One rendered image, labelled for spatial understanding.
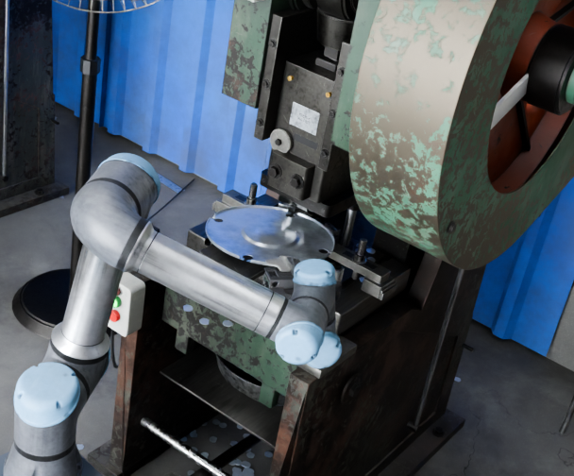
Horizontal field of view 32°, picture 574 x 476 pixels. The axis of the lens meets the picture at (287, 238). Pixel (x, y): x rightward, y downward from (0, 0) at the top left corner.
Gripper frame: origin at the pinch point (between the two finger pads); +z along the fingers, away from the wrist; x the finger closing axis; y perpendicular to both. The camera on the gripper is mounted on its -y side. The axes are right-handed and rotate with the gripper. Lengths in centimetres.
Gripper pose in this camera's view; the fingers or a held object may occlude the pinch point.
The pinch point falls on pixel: (284, 262)
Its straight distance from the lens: 210.8
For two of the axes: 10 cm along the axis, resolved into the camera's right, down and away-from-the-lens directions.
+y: -9.5, -0.1, -3.0
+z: -2.6, -4.5, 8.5
